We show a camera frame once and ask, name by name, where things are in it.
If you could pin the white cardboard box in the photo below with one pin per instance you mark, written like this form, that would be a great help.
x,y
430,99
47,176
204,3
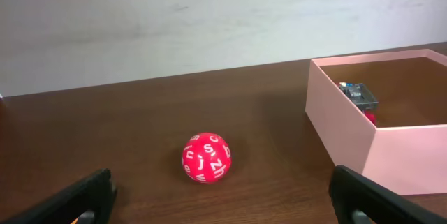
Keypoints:
x,y
405,151

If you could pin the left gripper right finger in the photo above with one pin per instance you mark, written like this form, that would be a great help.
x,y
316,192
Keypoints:
x,y
357,199

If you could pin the red toy car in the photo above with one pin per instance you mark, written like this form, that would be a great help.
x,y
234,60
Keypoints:
x,y
361,97

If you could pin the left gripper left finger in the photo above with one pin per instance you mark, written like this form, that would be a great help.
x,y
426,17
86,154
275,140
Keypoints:
x,y
93,195

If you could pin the red letter ball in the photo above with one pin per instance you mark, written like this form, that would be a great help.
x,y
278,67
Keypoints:
x,y
206,158

